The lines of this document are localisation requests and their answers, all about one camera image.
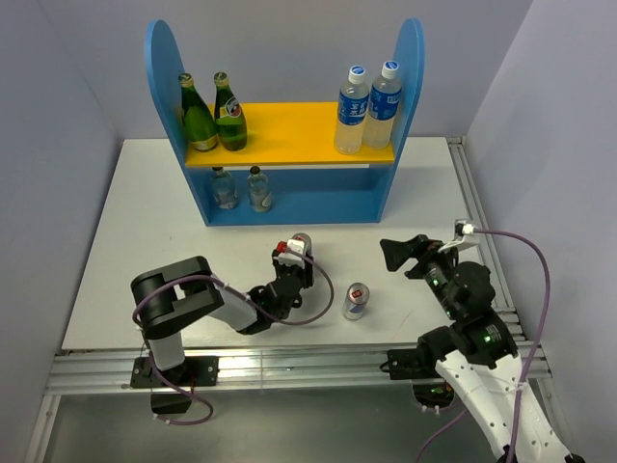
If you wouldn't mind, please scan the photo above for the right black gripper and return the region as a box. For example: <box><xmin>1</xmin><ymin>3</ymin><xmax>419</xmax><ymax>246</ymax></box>
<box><xmin>379</xmin><ymin>231</ymin><xmax>462</xmax><ymax>318</ymax></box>

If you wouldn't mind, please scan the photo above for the Red Bull can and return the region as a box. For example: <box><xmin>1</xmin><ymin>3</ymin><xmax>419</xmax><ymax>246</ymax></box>
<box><xmin>342</xmin><ymin>282</ymin><xmax>370</xmax><ymax>320</ymax></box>
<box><xmin>292</xmin><ymin>232</ymin><xmax>313</xmax><ymax>259</ymax></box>

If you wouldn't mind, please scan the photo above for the clear glass bottle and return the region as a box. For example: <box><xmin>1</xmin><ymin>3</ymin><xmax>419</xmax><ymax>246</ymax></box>
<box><xmin>247</xmin><ymin>166</ymin><xmax>272</xmax><ymax>212</ymax></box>
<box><xmin>211</xmin><ymin>167</ymin><xmax>238</xmax><ymax>210</ymax></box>

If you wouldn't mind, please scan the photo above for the blue and yellow wooden shelf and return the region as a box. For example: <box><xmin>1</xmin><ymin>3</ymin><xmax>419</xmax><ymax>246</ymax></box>
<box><xmin>145</xmin><ymin>17</ymin><xmax>425</xmax><ymax>227</ymax></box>

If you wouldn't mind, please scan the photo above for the green Perrier bottle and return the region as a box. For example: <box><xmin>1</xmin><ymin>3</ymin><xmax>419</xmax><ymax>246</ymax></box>
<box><xmin>213</xmin><ymin>71</ymin><xmax>248</xmax><ymax>151</ymax></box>
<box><xmin>178</xmin><ymin>72</ymin><xmax>218</xmax><ymax>152</ymax></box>

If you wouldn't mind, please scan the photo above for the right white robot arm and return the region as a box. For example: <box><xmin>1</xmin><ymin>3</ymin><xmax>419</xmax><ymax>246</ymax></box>
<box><xmin>380</xmin><ymin>234</ymin><xmax>582</xmax><ymax>462</ymax></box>

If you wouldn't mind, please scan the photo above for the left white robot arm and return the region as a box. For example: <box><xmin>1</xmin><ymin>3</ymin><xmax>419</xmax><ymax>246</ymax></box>
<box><xmin>130</xmin><ymin>248</ymin><xmax>314</xmax><ymax>385</ymax></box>

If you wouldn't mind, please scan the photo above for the left clear water bottle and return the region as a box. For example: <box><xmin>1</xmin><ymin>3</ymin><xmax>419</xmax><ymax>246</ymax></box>
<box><xmin>335</xmin><ymin>65</ymin><xmax>369</xmax><ymax>154</ymax></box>

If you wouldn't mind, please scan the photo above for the clear water bottle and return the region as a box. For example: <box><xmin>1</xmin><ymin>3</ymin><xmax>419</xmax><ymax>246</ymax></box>
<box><xmin>362</xmin><ymin>61</ymin><xmax>402</xmax><ymax>150</ymax></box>
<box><xmin>335</xmin><ymin>65</ymin><xmax>369</xmax><ymax>154</ymax></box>

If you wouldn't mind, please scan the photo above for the right clear water bottle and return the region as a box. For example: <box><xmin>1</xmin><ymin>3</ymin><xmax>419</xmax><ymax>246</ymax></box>
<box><xmin>362</xmin><ymin>61</ymin><xmax>402</xmax><ymax>150</ymax></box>

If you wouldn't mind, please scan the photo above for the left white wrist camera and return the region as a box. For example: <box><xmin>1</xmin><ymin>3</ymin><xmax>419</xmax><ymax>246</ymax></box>
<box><xmin>274</xmin><ymin>238</ymin><xmax>306</xmax><ymax>268</ymax></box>

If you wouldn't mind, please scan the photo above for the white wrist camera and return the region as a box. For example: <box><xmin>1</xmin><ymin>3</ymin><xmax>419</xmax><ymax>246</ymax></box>
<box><xmin>274</xmin><ymin>238</ymin><xmax>306</xmax><ymax>268</ymax></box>
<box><xmin>438</xmin><ymin>219</ymin><xmax>480</xmax><ymax>254</ymax></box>

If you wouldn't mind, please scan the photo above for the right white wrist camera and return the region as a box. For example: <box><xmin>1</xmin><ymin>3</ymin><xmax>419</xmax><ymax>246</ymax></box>
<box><xmin>438</xmin><ymin>219</ymin><xmax>480</xmax><ymax>254</ymax></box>

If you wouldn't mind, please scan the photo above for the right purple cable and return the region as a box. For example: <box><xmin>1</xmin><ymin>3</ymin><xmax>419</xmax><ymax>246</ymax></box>
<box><xmin>414</xmin><ymin>229</ymin><xmax>550</xmax><ymax>463</ymax></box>

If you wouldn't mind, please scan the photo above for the aluminium side rail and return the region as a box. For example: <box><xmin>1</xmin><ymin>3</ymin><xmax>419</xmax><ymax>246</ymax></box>
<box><xmin>445</xmin><ymin>136</ymin><xmax>524</xmax><ymax>339</ymax></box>

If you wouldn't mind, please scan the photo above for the aluminium front rail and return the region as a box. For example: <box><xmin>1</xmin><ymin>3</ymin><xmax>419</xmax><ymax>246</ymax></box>
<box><xmin>26</xmin><ymin>337</ymin><xmax>553</xmax><ymax>463</ymax></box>

